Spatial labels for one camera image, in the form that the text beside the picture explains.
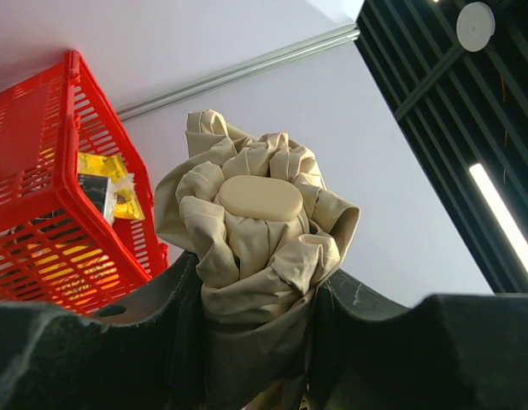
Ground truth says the yellow snack bag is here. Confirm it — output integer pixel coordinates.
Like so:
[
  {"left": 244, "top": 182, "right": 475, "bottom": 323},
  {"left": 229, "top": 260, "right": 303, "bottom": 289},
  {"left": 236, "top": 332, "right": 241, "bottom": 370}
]
[{"left": 78, "top": 152, "right": 145, "bottom": 225}]

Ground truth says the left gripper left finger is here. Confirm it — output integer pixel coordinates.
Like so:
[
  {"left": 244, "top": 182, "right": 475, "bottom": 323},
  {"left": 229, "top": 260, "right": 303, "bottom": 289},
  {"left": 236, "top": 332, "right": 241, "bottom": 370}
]
[{"left": 0, "top": 253, "right": 203, "bottom": 409}]

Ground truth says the white round ceiling fixture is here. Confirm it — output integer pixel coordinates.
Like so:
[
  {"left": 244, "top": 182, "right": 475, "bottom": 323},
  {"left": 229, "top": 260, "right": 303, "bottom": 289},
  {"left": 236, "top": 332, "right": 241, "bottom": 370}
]
[{"left": 455, "top": 1, "right": 496, "bottom": 52}]

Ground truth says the ceiling light strip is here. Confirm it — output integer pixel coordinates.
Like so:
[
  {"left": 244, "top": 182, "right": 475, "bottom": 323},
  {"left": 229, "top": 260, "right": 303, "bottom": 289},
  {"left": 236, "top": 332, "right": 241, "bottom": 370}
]
[{"left": 469, "top": 163, "right": 528, "bottom": 278}]

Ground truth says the beige folding umbrella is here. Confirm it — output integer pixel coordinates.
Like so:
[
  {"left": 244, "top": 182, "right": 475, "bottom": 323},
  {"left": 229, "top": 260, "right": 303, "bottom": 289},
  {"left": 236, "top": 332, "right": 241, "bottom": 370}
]
[{"left": 155, "top": 110, "right": 360, "bottom": 409}]

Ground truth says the red plastic basket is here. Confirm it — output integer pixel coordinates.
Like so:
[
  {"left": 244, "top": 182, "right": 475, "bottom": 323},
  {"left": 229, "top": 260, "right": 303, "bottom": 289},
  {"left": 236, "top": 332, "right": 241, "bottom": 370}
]
[{"left": 0, "top": 50, "right": 168, "bottom": 315}]

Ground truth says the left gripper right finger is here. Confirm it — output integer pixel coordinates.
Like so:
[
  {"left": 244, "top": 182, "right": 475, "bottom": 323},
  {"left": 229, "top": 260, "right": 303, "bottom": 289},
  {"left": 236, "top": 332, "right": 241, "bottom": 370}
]
[{"left": 310, "top": 271, "right": 528, "bottom": 409}]

